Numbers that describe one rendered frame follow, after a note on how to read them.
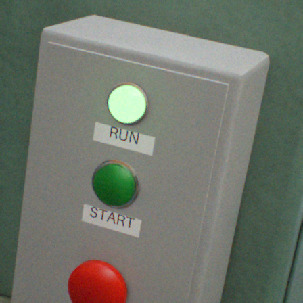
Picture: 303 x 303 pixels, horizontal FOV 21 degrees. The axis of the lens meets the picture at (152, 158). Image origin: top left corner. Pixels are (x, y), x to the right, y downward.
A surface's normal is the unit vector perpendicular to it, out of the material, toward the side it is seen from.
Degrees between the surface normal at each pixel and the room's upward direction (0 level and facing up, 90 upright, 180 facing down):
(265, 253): 90
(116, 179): 87
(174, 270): 90
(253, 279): 90
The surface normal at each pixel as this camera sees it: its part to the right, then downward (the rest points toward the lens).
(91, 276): -0.34, 0.11
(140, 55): -0.25, -0.11
